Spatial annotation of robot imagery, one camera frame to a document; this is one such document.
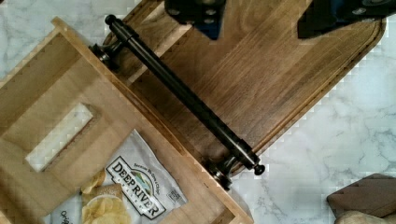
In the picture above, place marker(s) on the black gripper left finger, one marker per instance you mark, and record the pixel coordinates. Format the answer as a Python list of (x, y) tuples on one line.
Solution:
[(204, 15)]

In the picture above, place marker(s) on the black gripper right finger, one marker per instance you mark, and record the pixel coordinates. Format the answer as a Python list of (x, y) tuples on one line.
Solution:
[(324, 16)]

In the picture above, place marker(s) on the wooden spoon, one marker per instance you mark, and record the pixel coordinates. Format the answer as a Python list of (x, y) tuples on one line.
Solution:
[(356, 217)]

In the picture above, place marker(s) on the brown wooden utensil holder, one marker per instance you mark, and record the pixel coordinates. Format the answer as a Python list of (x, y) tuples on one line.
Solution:
[(374, 195)]

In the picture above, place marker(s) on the black metal drawer handle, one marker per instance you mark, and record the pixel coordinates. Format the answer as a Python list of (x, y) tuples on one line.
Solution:
[(240, 150)]

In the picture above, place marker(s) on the dark wooden cutting board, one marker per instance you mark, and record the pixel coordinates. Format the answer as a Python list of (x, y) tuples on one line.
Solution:
[(258, 77)]

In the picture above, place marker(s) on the Deep River chips bag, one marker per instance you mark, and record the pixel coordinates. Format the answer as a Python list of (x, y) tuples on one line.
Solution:
[(133, 188)]

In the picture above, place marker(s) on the light wooden drawer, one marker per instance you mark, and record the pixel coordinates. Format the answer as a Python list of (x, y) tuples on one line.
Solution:
[(59, 73)]

